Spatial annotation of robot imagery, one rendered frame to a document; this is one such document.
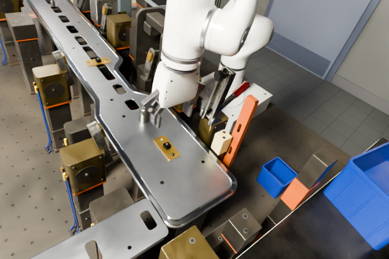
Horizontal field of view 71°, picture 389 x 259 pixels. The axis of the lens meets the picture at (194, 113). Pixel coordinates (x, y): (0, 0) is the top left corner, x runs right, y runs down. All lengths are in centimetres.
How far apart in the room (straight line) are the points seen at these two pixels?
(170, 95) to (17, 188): 68
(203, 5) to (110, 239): 48
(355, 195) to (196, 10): 53
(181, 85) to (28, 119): 86
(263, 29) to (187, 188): 67
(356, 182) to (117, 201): 54
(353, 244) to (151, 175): 48
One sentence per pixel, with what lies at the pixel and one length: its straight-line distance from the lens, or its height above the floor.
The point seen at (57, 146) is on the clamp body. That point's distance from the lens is 114.
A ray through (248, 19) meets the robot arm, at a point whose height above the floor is 140.
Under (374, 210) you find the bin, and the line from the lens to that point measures 72.
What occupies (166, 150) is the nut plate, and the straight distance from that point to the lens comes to 75.
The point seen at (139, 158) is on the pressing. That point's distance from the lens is 73.
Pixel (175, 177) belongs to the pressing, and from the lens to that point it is 70.
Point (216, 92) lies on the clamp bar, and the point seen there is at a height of 114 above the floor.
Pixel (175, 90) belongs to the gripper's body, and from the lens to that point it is 58.
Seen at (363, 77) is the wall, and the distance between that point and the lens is 357.
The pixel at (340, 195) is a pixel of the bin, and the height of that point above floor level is 107.
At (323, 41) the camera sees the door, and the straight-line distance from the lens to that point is 356.
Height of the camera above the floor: 157
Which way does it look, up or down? 41 degrees down
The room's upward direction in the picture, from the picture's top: 13 degrees clockwise
